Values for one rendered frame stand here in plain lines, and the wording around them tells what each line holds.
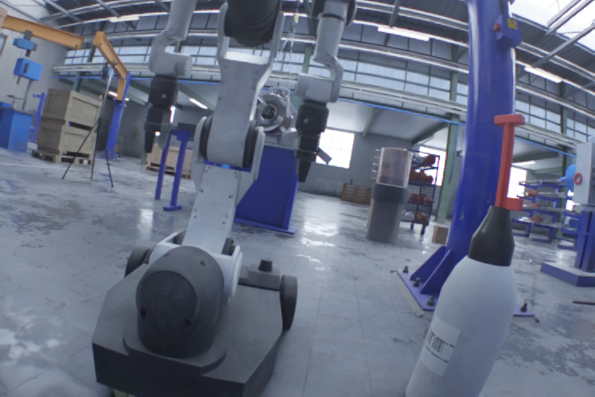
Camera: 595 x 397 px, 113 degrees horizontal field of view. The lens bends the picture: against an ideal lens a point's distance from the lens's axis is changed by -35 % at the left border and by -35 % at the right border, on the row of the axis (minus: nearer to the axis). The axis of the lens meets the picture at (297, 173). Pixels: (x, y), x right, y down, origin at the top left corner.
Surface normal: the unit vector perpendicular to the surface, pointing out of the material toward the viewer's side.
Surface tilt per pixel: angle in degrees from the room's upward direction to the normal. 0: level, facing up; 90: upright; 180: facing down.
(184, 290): 61
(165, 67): 102
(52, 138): 90
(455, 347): 90
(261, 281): 45
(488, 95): 90
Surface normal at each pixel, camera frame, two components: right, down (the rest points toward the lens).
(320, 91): 0.06, 0.20
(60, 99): 0.00, -0.02
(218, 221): 0.18, -0.49
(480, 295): -0.48, -0.43
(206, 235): 0.20, -0.68
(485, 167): -0.54, -0.11
